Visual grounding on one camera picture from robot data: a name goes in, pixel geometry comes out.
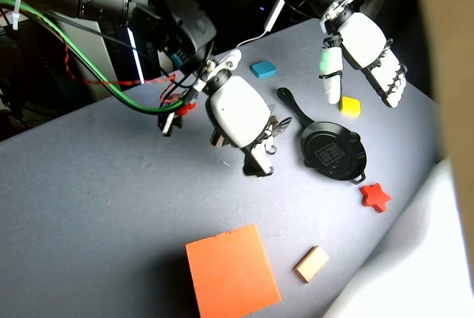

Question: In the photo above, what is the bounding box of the yellow block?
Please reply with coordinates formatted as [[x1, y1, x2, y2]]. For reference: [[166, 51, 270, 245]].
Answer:
[[339, 96, 362, 118]]

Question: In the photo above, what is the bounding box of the red round block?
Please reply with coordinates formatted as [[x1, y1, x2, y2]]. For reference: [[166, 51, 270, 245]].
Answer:
[[173, 102, 196, 118]]

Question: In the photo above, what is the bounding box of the red black twisted cable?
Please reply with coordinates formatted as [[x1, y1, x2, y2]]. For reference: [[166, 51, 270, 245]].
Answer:
[[62, 43, 183, 107]]

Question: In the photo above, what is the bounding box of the thick green cable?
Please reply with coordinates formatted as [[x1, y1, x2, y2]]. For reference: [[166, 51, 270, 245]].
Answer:
[[0, 0, 185, 115]]

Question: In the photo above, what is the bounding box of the black toy frying pan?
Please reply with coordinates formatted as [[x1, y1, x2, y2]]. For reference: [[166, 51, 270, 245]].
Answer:
[[276, 87, 369, 185]]

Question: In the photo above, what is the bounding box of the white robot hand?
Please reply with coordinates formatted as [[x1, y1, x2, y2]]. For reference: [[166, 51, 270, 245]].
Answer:
[[204, 74, 278, 179], [318, 11, 409, 109]]

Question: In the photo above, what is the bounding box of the white cloth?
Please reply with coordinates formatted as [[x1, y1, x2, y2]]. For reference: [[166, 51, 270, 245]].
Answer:
[[321, 158, 474, 318]]

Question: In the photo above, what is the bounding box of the red star block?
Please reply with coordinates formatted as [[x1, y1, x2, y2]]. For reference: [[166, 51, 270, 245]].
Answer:
[[359, 182, 393, 212]]

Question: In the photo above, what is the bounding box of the large orange cube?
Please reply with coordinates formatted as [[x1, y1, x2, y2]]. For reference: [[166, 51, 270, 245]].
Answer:
[[184, 223, 282, 318]]

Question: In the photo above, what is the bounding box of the beige blurred panel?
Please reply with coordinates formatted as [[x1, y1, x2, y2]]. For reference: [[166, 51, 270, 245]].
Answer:
[[421, 0, 474, 271]]

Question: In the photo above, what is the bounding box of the rectangular wooden block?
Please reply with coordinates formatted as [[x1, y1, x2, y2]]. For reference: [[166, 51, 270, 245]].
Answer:
[[294, 245, 330, 284]]

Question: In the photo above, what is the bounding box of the grey table cloth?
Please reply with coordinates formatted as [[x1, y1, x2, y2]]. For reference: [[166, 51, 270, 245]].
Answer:
[[0, 17, 445, 318]]

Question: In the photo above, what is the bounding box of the blue block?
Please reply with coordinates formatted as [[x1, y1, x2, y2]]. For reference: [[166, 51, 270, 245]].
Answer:
[[250, 60, 278, 80]]

